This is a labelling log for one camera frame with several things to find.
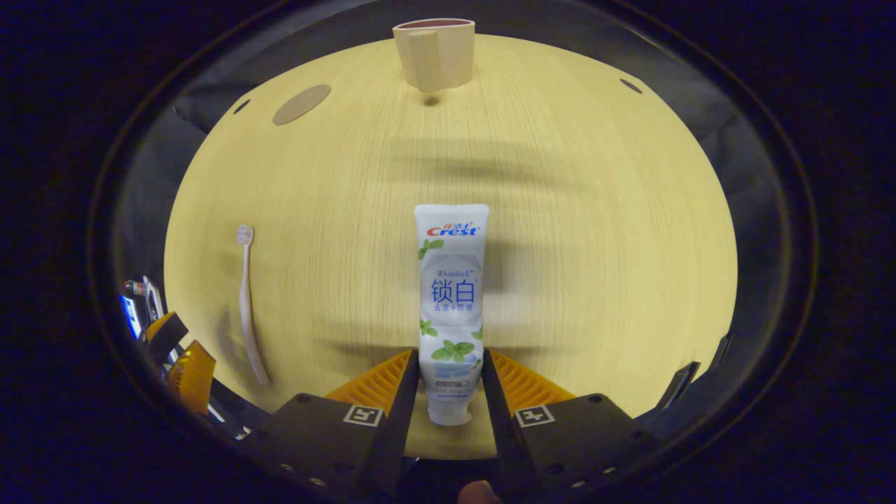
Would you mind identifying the beige cup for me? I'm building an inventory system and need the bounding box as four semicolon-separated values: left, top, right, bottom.
392;17;477;94

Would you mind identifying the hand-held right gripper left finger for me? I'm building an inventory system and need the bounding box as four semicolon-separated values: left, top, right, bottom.
241;349;421;504

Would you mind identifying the pale pink toothbrush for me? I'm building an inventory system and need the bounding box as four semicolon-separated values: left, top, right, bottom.
236;224;272;387

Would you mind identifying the round brown coaster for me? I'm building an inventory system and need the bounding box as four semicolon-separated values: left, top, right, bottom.
272;84;333;127

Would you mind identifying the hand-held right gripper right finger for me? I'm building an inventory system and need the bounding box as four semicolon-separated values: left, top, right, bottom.
482;349;662;502

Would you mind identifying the wooden desktop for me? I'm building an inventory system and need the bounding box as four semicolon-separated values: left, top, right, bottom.
163;34;739;461

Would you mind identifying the white toothpaste tube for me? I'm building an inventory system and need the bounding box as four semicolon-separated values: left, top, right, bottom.
414;203;491;426

